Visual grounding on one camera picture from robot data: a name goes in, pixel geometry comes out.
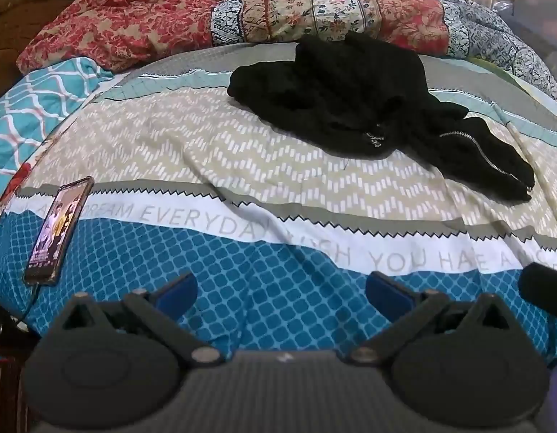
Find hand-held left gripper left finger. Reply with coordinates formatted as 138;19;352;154
62;273;225;368

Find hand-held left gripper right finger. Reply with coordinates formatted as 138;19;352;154
349;272;510;366

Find black pants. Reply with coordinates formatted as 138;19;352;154
227;31;536;203

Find printed patchwork bed sheet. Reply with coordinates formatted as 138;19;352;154
0;43;557;368

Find smartphone in dark case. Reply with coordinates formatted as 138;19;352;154
24;176;95;286

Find teal lattice pillow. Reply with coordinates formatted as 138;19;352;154
0;57;114;210

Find translucent plastic storage box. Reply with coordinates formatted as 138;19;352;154
510;0;557;61

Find red floral quilt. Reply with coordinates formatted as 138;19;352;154
17;0;557;100

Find carved wooden headboard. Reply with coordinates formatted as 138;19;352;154
0;0;105;100

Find black charging cable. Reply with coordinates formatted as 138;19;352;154
14;282;41;326

